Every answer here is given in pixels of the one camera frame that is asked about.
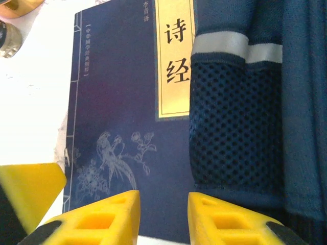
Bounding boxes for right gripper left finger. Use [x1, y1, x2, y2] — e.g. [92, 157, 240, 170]
[17, 190, 141, 245]

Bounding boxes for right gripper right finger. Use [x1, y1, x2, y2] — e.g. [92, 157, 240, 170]
[188, 192, 310, 245]

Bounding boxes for navy blue backpack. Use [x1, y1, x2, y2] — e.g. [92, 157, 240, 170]
[188, 0, 327, 245]

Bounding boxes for dark blue book yellow label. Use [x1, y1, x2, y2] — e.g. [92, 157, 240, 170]
[63, 0, 198, 243]

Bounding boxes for small glass jar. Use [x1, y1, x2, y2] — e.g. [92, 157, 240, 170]
[0, 20, 24, 59]

